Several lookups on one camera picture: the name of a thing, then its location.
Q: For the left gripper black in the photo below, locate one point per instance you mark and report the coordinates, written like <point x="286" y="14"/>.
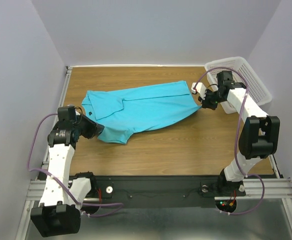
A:
<point x="86" y="127"/>

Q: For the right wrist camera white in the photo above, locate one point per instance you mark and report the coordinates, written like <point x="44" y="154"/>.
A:
<point x="198" y="88"/>

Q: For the left aluminium frame rail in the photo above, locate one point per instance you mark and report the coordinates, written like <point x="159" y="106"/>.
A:
<point x="60" y="99"/>

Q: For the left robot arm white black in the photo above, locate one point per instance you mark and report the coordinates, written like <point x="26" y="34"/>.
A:
<point x="58" y="212"/>

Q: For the right aluminium frame rail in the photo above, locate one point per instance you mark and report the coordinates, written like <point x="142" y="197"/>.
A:
<point x="275" y="167"/>

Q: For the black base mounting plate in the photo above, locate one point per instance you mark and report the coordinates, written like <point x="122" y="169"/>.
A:
<point x="172" y="191"/>

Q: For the white plastic basket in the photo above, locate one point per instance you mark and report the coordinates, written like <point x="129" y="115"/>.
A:
<point x="257" y="90"/>

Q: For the turquoise t shirt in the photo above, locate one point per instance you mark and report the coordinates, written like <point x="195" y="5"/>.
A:
<point x="129" y="111"/>

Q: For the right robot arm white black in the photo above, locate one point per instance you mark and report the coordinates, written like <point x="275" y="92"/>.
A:
<point x="257" y="132"/>

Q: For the front aluminium frame rail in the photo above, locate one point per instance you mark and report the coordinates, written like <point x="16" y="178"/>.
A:
<point x="274" y="188"/>

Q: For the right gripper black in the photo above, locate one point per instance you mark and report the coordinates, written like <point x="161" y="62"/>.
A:
<point x="208" y="100"/>

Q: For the aluminium frame rail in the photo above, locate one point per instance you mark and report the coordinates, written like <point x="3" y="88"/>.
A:
<point x="274" y="188"/>
<point x="275" y="167"/>
<point x="60" y="99"/>

